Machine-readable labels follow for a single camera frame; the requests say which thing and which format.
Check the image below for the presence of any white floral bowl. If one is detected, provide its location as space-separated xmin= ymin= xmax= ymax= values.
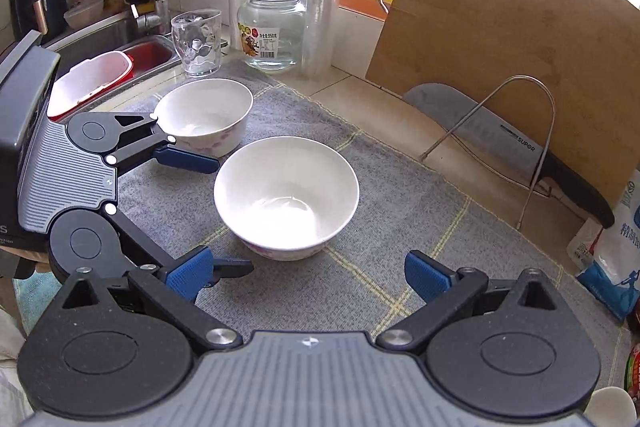
xmin=153 ymin=78 xmax=254 ymax=158

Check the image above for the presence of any grey kitchen knife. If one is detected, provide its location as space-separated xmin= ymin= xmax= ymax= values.
xmin=404 ymin=83 xmax=615 ymax=229

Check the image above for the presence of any grey checked cloth mat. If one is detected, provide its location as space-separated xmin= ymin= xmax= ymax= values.
xmin=89 ymin=58 xmax=632 ymax=388

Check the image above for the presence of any red white basin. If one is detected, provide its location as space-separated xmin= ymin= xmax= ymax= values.
xmin=47 ymin=37 xmax=179 ymax=121

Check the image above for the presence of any clear glass cup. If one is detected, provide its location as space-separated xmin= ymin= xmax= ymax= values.
xmin=171 ymin=9 xmax=221 ymax=78

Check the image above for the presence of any teal cloth mat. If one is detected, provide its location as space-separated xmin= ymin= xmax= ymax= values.
xmin=13 ymin=272 xmax=62 ymax=334

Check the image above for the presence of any steel sink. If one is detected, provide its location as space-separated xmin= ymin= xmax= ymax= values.
xmin=47 ymin=13 xmax=180 ymax=79

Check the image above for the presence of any steel faucet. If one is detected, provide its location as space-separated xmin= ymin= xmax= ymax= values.
xmin=134 ymin=0 xmax=170 ymax=35

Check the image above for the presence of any clear plastic container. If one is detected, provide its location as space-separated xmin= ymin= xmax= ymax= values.
xmin=64 ymin=0 xmax=104 ymax=30

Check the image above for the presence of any blue white salt bag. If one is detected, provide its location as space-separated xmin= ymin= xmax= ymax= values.
xmin=566 ymin=169 xmax=640 ymax=321

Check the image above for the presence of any black air fryer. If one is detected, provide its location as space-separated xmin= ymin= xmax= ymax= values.
xmin=9 ymin=0 xmax=67 ymax=43

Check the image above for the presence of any glass jar yellow lid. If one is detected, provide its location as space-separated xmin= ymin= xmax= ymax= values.
xmin=236 ymin=0 xmax=306 ymax=72

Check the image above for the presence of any white plate stack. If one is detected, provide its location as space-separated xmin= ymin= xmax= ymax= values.
xmin=585 ymin=386 xmax=638 ymax=427

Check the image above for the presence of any red label jar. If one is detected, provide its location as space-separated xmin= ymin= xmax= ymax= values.
xmin=624 ymin=343 xmax=640 ymax=405

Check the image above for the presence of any bamboo cutting board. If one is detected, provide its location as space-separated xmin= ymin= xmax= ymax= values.
xmin=367 ymin=0 xmax=639 ymax=202

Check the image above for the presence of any metal wire rack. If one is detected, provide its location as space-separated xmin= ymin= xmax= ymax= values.
xmin=420 ymin=75 xmax=556 ymax=229

